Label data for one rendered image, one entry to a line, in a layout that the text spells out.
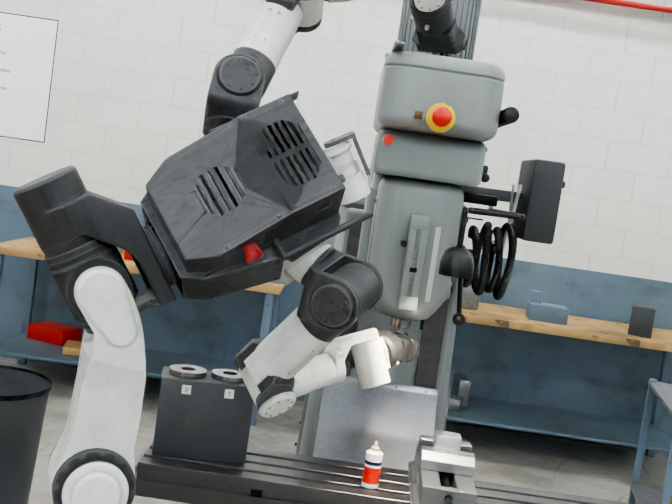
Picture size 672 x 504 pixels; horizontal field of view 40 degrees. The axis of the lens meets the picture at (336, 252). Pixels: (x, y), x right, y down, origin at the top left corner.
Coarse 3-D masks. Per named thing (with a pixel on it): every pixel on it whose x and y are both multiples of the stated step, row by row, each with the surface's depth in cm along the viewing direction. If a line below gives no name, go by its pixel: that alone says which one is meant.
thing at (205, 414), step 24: (168, 384) 213; (192, 384) 214; (216, 384) 215; (240, 384) 217; (168, 408) 214; (192, 408) 214; (216, 408) 215; (240, 408) 216; (168, 432) 214; (192, 432) 215; (216, 432) 216; (240, 432) 217; (168, 456) 215; (192, 456) 216; (216, 456) 217; (240, 456) 217
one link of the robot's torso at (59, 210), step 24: (72, 168) 155; (24, 192) 151; (48, 192) 151; (72, 192) 154; (24, 216) 155; (48, 216) 152; (72, 216) 152; (96, 216) 154; (120, 216) 155; (48, 240) 154; (72, 240) 153; (96, 240) 156; (120, 240) 156; (144, 240) 157; (48, 264) 157; (144, 264) 157; (168, 288) 159
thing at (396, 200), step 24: (384, 192) 207; (408, 192) 205; (432, 192) 205; (456, 192) 206; (384, 216) 207; (408, 216) 205; (432, 216) 205; (456, 216) 207; (384, 240) 207; (432, 240) 206; (456, 240) 209; (384, 264) 207; (432, 264) 206; (384, 288) 207; (432, 288) 207; (384, 312) 210; (408, 312) 207; (432, 312) 210
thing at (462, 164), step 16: (384, 128) 201; (400, 144) 201; (416, 144) 200; (432, 144) 200; (448, 144) 200; (464, 144) 200; (480, 144) 200; (384, 160) 201; (400, 160) 201; (416, 160) 201; (432, 160) 201; (448, 160) 201; (464, 160) 201; (480, 160) 201; (416, 176) 202; (432, 176) 201; (448, 176) 201; (464, 176) 201; (480, 176) 201
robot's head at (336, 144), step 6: (348, 132) 176; (336, 138) 175; (342, 138) 173; (348, 138) 173; (354, 138) 173; (324, 144) 174; (330, 144) 173; (336, 144) 173; (342, 144) 173; (348, 144) 174; (354, 144) 174; (324, 150) 174; (330, 150) 173; (336, 150) 172; (360, 150) 174; (360, 156) 174; (366, 168) 175; (366, 174) 175
